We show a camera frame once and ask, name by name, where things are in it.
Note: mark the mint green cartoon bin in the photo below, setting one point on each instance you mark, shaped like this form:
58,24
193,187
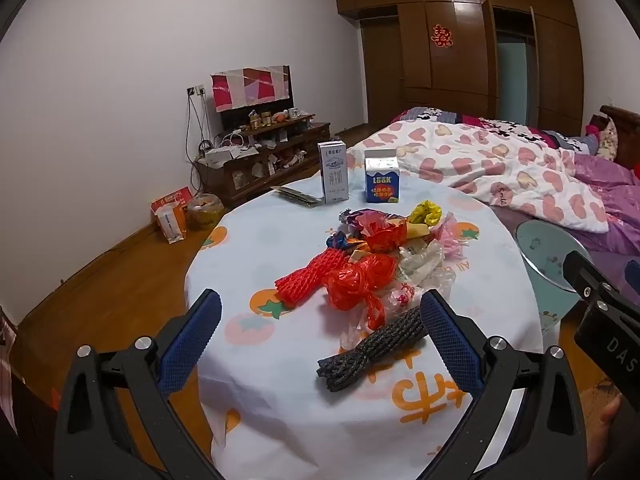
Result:
545,260

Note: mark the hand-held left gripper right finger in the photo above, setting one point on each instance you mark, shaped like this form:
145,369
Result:
450,345

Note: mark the dark wooden television cabinet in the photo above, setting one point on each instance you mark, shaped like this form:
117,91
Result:
280,170

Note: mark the wooden bed headboard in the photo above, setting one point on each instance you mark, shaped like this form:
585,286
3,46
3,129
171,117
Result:
627,120

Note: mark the teal door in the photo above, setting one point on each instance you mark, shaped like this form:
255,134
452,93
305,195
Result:
515,75

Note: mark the clear plastic tub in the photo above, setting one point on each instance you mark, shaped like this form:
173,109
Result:
205,212

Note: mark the clear plastic bag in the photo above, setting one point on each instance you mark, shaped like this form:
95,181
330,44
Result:
422,265
400,300

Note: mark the television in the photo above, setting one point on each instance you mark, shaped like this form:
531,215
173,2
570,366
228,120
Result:
240,115

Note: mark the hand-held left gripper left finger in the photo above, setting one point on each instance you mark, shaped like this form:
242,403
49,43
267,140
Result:
192,342

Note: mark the brown wooden wardrobe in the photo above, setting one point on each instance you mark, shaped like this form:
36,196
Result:
450,75

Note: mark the orange white paper bag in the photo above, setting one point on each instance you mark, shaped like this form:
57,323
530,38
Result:
175,195

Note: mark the white pink heart quilt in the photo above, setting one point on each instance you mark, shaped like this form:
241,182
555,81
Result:
475,170

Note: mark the red paper decal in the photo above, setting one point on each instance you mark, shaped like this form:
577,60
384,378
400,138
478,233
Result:
442,36

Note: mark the blue drink carton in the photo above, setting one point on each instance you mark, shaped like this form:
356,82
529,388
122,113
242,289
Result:
382,182

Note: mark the pink plastic bag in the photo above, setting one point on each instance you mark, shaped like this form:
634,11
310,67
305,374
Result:
452,235

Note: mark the white mug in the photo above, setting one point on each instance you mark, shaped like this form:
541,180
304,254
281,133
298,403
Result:
293,112

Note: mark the red foam fruit net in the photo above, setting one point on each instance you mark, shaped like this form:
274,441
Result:
307,277

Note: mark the floral pillow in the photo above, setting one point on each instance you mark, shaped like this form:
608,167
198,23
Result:
609,140

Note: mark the flat dark snack wrapper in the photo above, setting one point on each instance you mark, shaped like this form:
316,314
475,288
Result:
295,196

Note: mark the purple quilt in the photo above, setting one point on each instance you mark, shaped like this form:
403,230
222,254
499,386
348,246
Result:
615,185

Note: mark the wall socket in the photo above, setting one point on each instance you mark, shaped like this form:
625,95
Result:
196,90

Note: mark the person's right hand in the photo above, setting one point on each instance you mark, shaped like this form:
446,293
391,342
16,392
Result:
607,427

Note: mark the yellow foam piece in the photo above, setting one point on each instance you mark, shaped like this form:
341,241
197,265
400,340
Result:
417,231

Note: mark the red orange foil wrapper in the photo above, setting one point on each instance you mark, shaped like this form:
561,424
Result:
385,237

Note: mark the red plastic bag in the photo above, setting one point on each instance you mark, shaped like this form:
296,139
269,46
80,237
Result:
357,282

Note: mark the tall white milk carton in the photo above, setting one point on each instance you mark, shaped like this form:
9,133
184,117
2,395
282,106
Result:
334,175

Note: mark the blue orange candy wrapper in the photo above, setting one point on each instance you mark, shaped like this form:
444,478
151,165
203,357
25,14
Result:
340,242

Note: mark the black foam fruit net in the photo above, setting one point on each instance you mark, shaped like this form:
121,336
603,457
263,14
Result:
370,350

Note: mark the black white patterned quilt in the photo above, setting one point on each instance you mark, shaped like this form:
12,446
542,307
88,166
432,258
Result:
500,127

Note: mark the yellow wrapper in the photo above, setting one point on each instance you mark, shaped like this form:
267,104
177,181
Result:
425,212

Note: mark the pink fuzzy cloth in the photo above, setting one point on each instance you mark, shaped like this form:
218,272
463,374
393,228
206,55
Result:
591,135

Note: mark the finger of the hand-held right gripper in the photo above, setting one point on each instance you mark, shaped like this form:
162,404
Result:
633,280
585,275

